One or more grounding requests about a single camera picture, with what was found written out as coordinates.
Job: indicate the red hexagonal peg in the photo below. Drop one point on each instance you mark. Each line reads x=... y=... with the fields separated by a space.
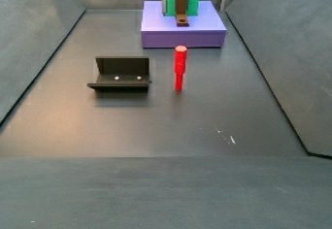
x=179 y=66

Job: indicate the purple base board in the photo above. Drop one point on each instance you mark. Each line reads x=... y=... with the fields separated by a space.
x=205 y=33

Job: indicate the green block left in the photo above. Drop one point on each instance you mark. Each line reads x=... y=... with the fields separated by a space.
x=170 y=8

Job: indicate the green block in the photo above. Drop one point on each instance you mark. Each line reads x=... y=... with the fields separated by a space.
x=191 y=9
x=170 y=8

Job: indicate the brown upright block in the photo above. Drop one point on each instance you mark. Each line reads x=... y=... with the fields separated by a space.
x=181 y=10

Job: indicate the green block right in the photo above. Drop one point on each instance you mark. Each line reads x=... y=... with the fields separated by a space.
x=191 y=9

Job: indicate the black angle bracket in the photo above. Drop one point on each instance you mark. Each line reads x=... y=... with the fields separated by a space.
x=122 y=72

